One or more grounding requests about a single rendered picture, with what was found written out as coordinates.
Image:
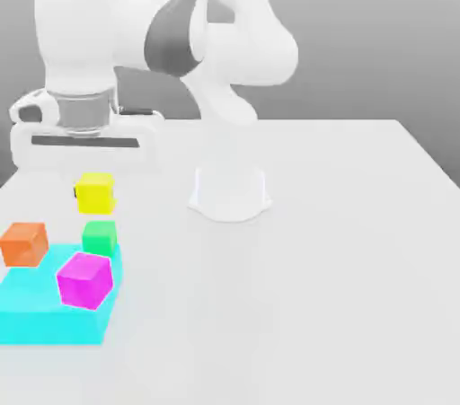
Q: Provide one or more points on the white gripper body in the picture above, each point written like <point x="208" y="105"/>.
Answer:
<point x="82" y="146"/>

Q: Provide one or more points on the small yellow cube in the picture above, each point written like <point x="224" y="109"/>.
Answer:
<point x="94" y="193"/>

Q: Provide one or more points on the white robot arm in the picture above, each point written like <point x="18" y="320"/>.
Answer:
<point x="222" y="53"/>

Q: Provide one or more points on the small green cube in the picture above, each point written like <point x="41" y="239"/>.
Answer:
<point x="99" y="237"/>

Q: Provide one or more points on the small orange cube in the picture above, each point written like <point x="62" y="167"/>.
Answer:
<point x="23" y="245"/>

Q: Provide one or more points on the small magenta cube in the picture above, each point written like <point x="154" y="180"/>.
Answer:
<point x="83" y="281"/>

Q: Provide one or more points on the large cyan box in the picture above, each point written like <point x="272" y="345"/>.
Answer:
<point x="39" y="315"/>

